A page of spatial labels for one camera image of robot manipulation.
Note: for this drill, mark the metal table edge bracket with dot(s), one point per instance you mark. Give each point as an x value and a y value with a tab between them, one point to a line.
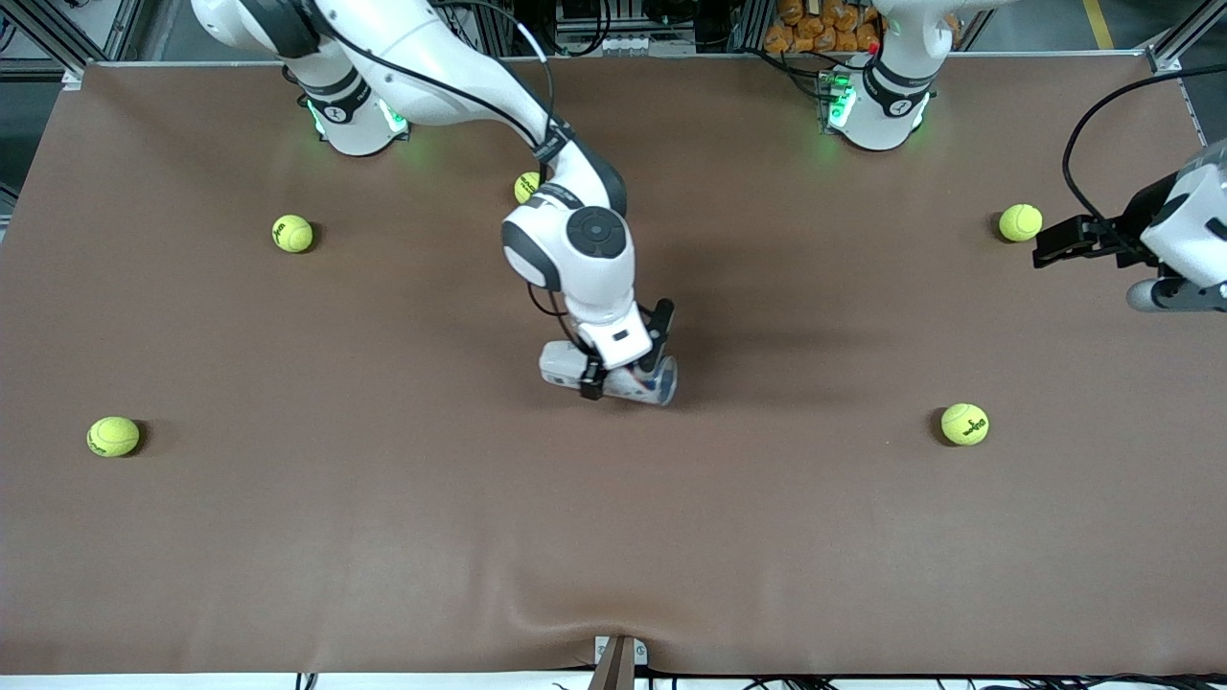
619	661

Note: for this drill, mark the aluminium frame post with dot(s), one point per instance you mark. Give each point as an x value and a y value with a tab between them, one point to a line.
53	43
1174	43

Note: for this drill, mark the orange mesh bag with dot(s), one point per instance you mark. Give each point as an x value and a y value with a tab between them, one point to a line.
824	27

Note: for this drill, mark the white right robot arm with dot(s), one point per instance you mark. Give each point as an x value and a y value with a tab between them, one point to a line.
585	249

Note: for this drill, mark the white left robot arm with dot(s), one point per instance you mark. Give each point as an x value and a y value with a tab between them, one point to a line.
887	96

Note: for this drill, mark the white power strip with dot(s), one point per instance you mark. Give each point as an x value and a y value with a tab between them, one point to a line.
623	45

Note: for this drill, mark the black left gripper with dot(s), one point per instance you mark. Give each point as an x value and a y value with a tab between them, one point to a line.
1138	223

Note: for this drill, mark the white and blue tennis can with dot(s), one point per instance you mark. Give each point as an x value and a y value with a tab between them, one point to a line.
633	383

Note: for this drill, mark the brown table mat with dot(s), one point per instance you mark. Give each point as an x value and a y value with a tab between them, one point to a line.
613	537

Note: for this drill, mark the yellow tennis ball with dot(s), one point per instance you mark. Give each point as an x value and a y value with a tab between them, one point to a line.
1020	222
524	187
964	424
292	233
113	436

